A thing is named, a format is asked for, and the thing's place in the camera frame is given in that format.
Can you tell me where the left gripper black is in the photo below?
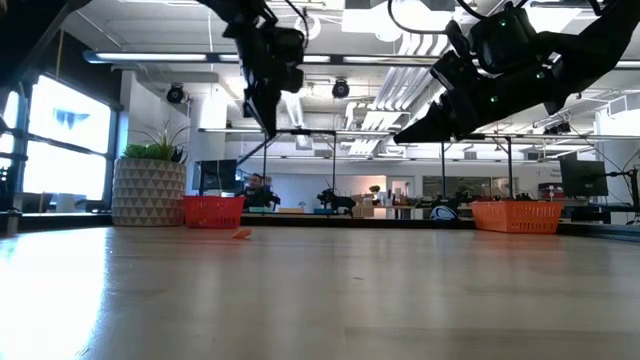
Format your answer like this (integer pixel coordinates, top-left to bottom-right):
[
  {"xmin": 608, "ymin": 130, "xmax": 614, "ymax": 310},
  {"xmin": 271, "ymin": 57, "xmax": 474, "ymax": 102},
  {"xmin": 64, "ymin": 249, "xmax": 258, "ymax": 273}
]
[{"xmin": 234, "ymin": 19, "xmax": 306, "ymax": 140}]

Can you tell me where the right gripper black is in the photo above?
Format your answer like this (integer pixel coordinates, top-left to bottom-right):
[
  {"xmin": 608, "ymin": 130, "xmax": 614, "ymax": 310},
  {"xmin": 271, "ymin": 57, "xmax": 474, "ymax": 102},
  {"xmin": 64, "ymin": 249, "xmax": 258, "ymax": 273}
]
[{"xmin": 393, "ymin": 7, "xmax": 571, "ymax": 145}]

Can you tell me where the black monitor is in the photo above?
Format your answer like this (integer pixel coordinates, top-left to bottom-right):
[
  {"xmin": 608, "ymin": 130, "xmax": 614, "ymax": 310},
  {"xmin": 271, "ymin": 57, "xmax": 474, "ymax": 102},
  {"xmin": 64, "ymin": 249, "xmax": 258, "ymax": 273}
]
[
  {"xmin": 558, "ymin": 157, "xmax": 610, "ymax": 199},
  {"xmin": 192, "ymin": 158, "xmax": 239, "ymax": 197}
]

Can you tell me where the person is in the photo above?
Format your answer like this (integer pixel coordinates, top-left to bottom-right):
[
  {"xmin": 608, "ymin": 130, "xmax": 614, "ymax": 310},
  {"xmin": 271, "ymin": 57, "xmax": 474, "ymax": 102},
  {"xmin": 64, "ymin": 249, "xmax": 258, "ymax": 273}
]
[{"xmin": 234, "ymin": 172, "xmax": 281, "ymax": 211}]

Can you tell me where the blue and white ball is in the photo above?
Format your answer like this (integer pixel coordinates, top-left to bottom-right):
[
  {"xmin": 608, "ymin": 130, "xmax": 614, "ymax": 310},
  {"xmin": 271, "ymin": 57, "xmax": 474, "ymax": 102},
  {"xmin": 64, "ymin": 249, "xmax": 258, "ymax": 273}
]
[{"xmin": 429, "ymin": 204, "xmax": 459, "ymax": 222}]

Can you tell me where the red plastic bin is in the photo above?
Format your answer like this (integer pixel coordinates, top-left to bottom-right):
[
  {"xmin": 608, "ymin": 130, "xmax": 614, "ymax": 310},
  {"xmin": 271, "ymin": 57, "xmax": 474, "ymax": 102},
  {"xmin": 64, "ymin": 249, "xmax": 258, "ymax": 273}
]
[{"xmin": 182, "ymin": 194, "xmax": 247, "ymax": 230}]

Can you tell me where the orange plastic bin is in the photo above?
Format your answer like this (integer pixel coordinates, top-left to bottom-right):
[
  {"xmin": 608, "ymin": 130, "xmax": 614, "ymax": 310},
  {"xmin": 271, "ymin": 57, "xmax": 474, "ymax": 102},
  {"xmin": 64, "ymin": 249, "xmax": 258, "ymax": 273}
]
[{"xmin": 469, "ymin": 199, "xmax": 565, "ymax": 235}]

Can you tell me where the red box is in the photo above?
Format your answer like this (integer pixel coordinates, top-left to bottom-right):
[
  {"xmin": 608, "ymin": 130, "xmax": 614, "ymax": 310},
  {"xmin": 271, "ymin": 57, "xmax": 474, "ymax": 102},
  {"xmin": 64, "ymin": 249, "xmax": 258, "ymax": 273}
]
[{"xmin": 538, "ymin": 182, "xmax": 565, "ymax": 201}]

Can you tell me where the green plant in patterned pot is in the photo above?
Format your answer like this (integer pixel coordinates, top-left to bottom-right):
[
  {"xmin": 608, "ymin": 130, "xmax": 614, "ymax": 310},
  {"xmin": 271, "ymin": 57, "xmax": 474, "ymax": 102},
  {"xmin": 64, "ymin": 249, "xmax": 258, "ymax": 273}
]
[{"xmin": 110, "ymin": 119, "xmax": 191, "ymax": 228}]

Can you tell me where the black stand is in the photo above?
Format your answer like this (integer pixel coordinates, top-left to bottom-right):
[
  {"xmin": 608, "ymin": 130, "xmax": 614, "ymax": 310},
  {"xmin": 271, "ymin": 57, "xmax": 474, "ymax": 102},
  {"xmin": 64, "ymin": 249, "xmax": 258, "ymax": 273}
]
[{"xmin": 604, "ymin": 167, "xmax": 640, "ymax": 226}]

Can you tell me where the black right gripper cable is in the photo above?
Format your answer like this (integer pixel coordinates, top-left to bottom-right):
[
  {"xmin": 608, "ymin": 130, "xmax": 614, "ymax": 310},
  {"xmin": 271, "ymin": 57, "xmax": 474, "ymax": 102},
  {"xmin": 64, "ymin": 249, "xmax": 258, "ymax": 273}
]
[{"xmin": 387, "ymin": 0, "xmax": 506, "ymax": 37}]

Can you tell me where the black background rig frame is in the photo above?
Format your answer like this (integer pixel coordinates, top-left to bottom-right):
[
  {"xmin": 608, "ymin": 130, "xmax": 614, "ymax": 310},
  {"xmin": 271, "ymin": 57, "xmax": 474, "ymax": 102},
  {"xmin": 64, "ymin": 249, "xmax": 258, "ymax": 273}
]
[{"xmin": 198, "ymin": 127, "xmax": 596, "ymax": 199}]

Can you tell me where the black ceiling camera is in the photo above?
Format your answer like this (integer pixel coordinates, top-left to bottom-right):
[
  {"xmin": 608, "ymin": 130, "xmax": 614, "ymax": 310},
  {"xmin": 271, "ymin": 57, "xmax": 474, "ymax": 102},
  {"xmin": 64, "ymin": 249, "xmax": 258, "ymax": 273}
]
[{"xmin": 542, "ymin": 121, "xmax": 573, "ymax": 136}]

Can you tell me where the black aluminium table frame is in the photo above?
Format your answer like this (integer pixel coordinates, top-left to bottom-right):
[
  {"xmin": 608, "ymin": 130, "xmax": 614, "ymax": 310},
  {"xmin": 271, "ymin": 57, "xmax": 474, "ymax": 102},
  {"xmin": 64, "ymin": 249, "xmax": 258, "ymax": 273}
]
[{"xmin": 0, "ymin": 209, "xmax": 640, "ymax": 244}]

